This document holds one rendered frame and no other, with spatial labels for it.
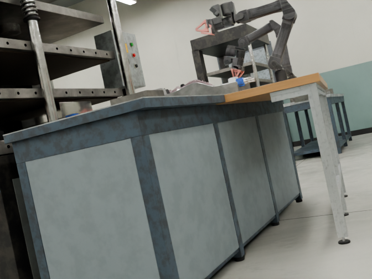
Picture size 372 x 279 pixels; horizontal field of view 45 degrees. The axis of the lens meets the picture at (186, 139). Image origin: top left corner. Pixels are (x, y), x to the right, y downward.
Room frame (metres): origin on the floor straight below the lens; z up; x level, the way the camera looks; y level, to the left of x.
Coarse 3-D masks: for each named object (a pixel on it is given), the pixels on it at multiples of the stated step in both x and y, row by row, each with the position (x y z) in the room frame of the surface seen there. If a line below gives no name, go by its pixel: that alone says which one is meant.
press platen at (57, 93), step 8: (0, 96) 2.12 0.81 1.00; (8, 96) 2.17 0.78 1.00; (16, 96) 2.21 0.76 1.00; (24, 96) 2.26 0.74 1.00; (32, 96) 2.30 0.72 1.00; (40, 96) 2.35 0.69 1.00; (56, 96) 2.46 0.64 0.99; (64, 96) 2.51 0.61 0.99; (72, 96) 2.57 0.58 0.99; (80, 96) 2.63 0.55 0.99; (88, 96) 2.70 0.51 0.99; (96, 96) 2.77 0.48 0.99; (104, 96) 2.85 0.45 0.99; (112, 96) 2.94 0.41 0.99
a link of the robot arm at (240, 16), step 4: (224, 4) 2.45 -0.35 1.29; (228, 4) 2.45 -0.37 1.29; (232, 4) 2.45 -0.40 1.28; (224, 8) 2.45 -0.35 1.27; (228, 8) 2.45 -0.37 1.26; (232, 8) 2.45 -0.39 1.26; (224, 12) 2.46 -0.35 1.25; (228, 12) 2.45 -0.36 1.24; (232, 12) 2.46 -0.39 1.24; (236, 16) 2.42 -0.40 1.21; (240, 16) 2.41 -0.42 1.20; (244, 16) 2.41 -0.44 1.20; (236, 20) 2.42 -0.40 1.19
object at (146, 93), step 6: (144, 90) 1.97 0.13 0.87; (150, 90) 1.99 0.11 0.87; (156, 90) 2.04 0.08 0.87; (162, 90) 2.09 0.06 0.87; (126, 96) 2.01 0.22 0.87; (132, 96) 2.00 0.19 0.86; (138, 96) 1.99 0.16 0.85; (144, 96) 1.97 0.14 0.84; (114, 102) 2.05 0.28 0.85; (120, 102) 2.03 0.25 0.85
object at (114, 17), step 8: (112, 0) 3.00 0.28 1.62; (112, 8) 3.00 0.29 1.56; (112, 16) 3.00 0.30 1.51; (112, 24) 3.01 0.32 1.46; (120, 24) 3.02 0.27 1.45; (120, 32) 3.00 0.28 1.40; (120, 40) 3.00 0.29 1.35; (120, 48) 3.00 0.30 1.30; (120, 56) 3.00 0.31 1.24; (120, 64) 3.01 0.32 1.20; (128, 64) 3.01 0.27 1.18; (128, 72) 3.00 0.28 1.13; (128, 80) 3.00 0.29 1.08; (128, 88) 3.00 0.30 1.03; (0, 136) 1.98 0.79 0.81
